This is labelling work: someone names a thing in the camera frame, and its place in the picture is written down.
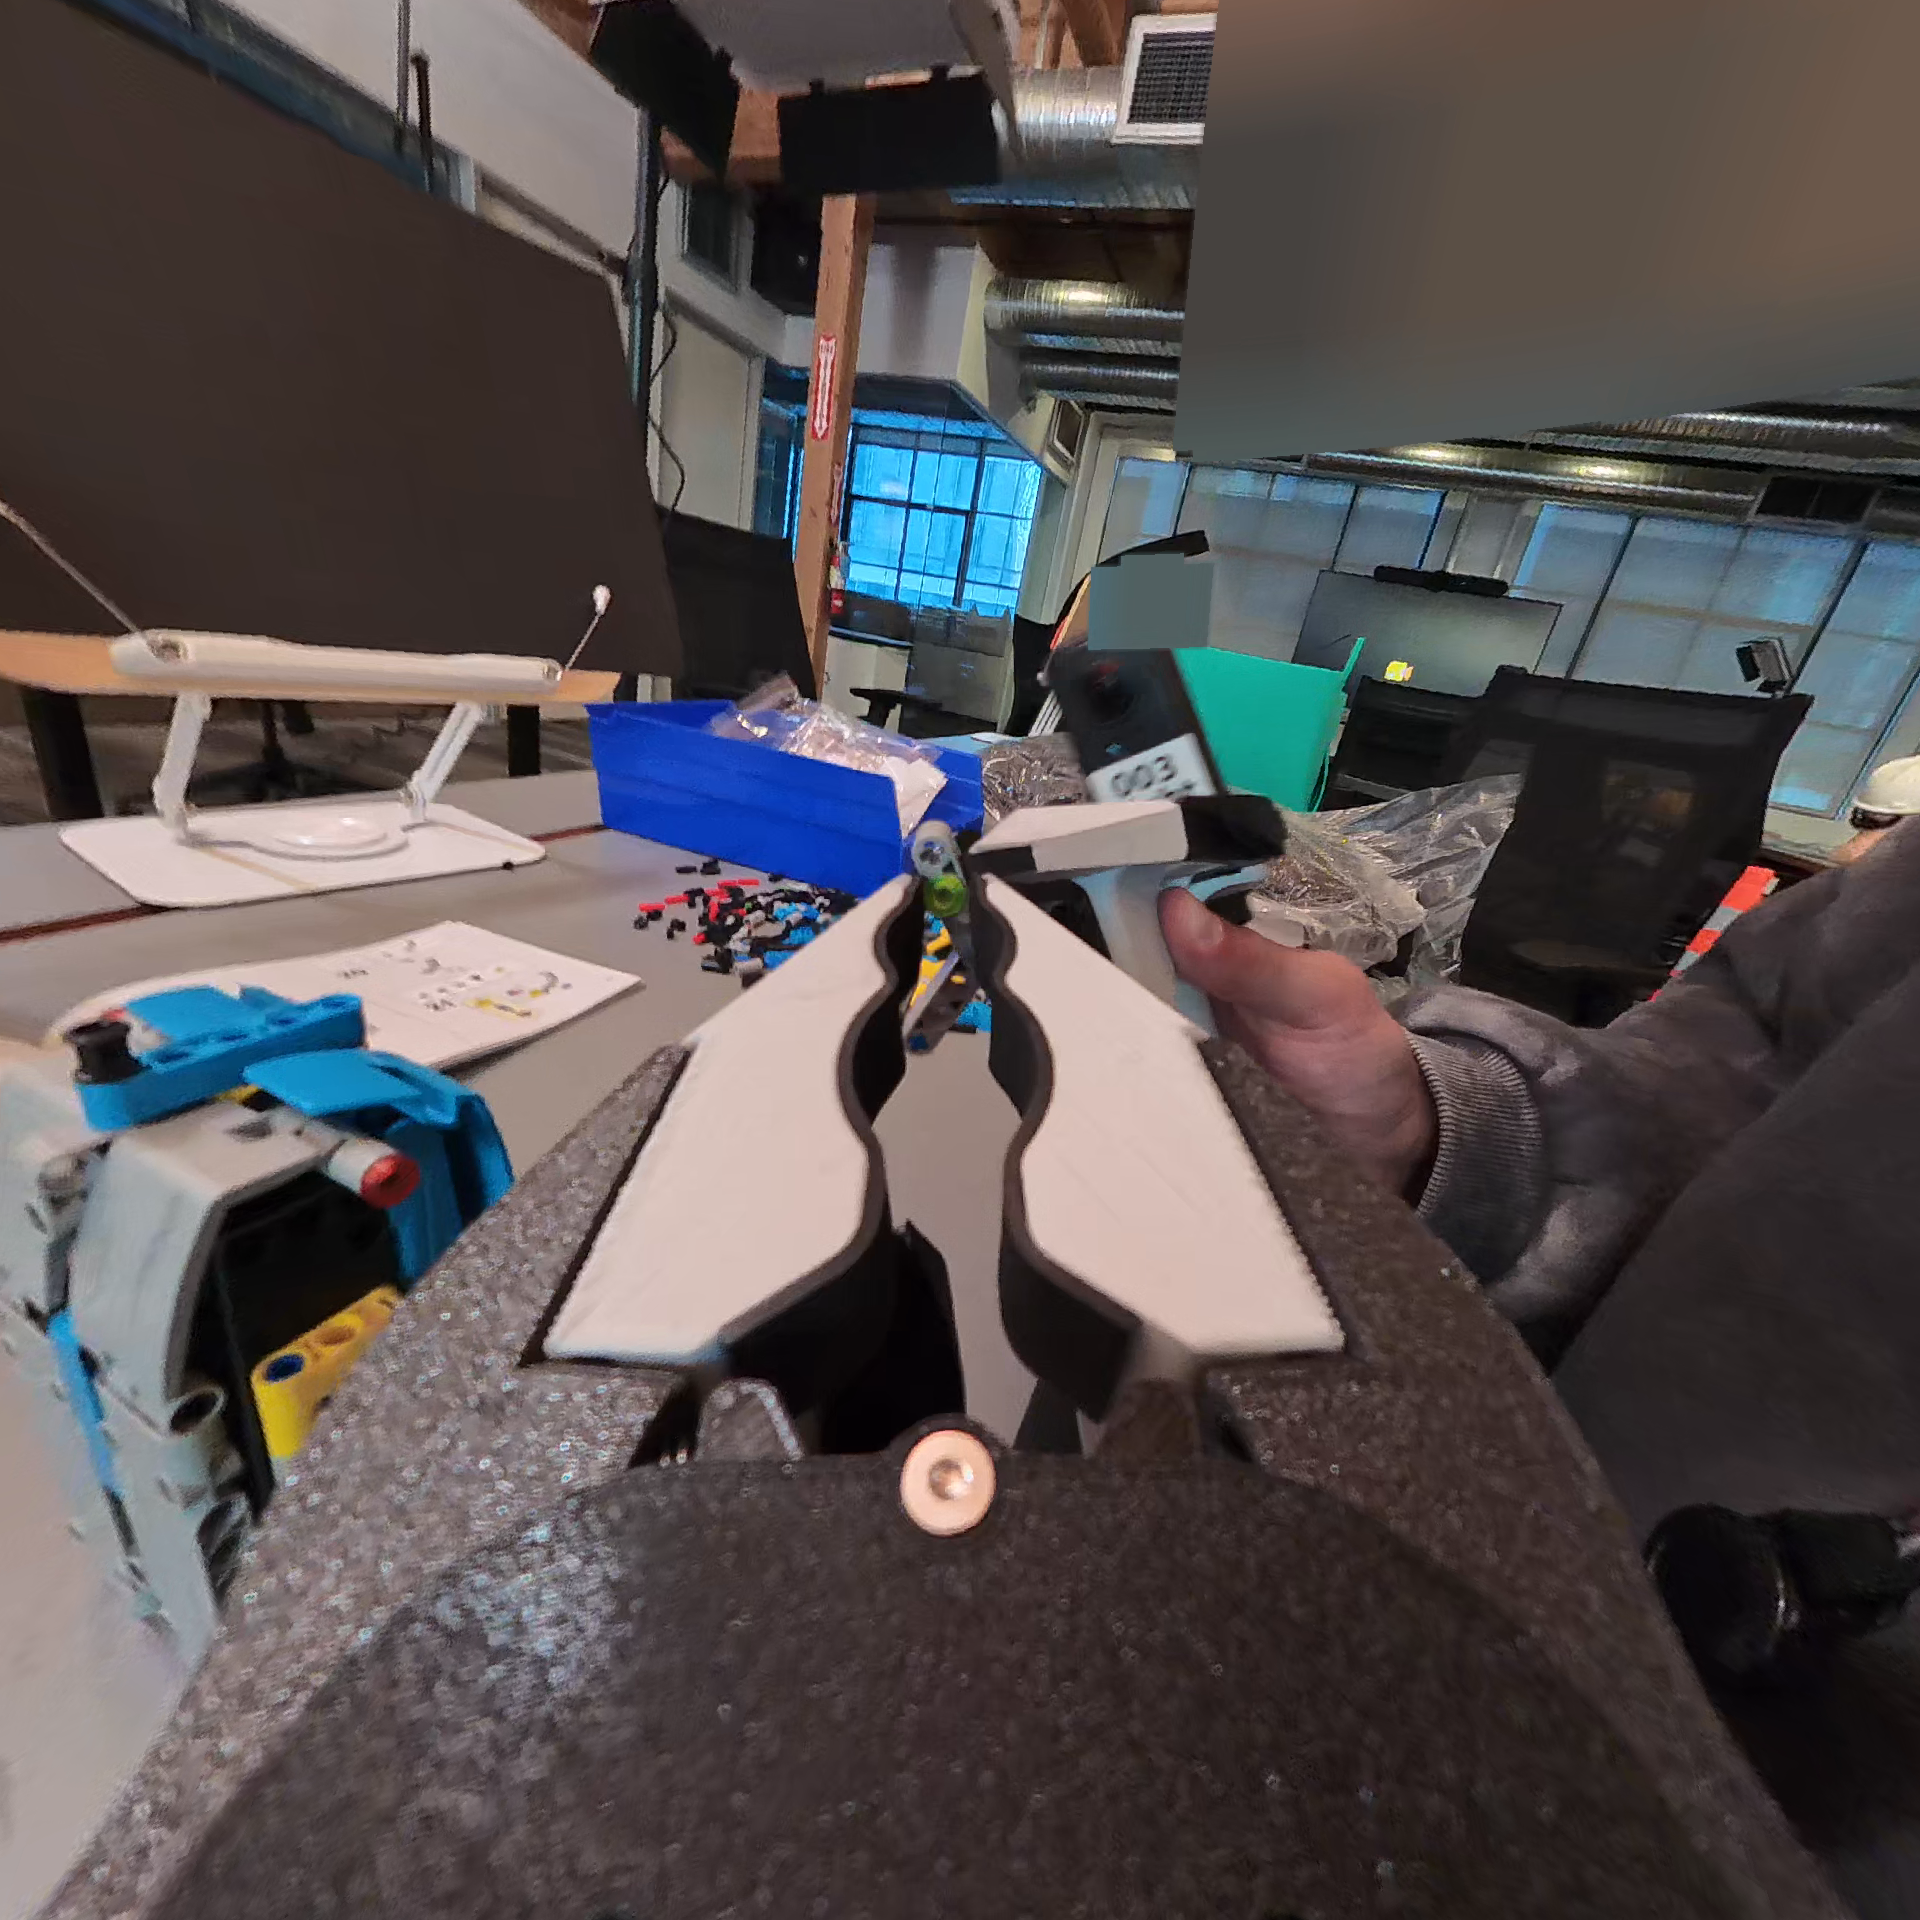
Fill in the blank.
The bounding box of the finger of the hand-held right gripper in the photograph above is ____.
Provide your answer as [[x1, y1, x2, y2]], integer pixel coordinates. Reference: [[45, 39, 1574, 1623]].
[[967, 799, 1190, 883]]

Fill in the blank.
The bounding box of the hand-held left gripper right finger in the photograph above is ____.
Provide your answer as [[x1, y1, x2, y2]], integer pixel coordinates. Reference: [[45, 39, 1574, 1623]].
[[977, 874, 1347, 1424]]

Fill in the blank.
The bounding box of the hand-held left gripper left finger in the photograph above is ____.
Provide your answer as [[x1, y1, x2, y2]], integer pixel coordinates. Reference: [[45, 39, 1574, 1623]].
[[539, 874, 923, 1369]]

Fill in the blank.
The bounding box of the grey toy brick beam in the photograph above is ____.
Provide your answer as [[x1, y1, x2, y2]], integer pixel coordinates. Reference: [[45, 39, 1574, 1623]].
[[901, 817, 985, 1059]]

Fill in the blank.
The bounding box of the blue toy brick vehicle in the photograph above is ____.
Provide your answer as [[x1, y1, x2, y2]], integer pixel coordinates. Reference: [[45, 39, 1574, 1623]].
[[0, 984, 518, 1666]]

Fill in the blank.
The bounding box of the person's right hand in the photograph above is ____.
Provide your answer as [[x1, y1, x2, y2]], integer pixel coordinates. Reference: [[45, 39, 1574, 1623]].
[[1158, 885, 1444, 1206]]

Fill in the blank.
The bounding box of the teal panel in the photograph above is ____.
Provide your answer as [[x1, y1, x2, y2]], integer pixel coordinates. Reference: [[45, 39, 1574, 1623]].
[[1170, 643, 1347, 819]]

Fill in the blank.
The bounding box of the crumpled clear plastic bag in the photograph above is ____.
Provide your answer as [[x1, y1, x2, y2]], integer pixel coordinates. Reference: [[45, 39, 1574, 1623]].
[[982, 731, 1519, 970]]

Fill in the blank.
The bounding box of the pile of loose toy bricks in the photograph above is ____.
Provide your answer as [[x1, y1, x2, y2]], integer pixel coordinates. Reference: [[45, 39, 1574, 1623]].
[[630, 862, 991, 1038]]

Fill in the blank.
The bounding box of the black monitor screen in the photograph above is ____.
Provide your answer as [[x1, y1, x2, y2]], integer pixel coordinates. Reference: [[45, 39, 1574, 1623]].
[[1294, 568, 1565, 704]]

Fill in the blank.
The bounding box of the small clear plastic bag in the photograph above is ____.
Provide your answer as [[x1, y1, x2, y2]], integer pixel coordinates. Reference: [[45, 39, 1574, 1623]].
[[705, 674, 950, 825]]

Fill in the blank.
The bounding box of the white instruction booklet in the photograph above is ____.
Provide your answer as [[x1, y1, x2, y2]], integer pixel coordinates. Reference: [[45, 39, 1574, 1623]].
[[181, 919, 645, 1071]]

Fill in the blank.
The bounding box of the blue plastic bin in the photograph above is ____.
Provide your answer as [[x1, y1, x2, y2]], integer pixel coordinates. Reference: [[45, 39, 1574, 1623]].
[[586, 697, 988, 898]]

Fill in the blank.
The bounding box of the black mesh office chair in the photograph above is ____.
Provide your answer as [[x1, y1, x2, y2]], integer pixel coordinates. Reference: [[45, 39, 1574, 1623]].
[[1462, 667, 1817, 1038]]

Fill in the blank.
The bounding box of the orange striped barrier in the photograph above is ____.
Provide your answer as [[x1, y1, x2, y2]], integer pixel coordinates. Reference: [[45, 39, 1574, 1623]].
[[1669, 862, 1789, 993]]

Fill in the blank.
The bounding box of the person's grey sweatshirt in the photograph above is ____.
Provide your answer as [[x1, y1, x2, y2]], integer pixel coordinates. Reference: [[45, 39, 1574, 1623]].
[[1551, 961, 1920, 1920]]

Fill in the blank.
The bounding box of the black zipper pull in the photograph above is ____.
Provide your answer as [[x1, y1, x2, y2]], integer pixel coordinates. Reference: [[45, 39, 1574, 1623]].
[[1642, 1501, 1920, 1683]]

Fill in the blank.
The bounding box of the tan cardboard sheet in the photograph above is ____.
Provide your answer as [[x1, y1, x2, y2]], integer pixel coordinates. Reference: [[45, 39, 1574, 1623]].
[[0, 627, 621, 707]]

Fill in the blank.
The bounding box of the dark partition panel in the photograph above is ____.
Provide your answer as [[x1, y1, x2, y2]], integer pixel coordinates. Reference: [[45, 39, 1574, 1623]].
[[0, 0, 687, 683]]

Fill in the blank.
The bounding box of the wooden post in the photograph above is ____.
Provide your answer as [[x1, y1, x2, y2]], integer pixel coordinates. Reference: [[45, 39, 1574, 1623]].
[[790, 192, 879, 699]]

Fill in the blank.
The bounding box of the silver air duct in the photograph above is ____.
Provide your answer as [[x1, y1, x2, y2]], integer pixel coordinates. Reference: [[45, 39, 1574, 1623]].
[[982, 275, 1186, 354]]

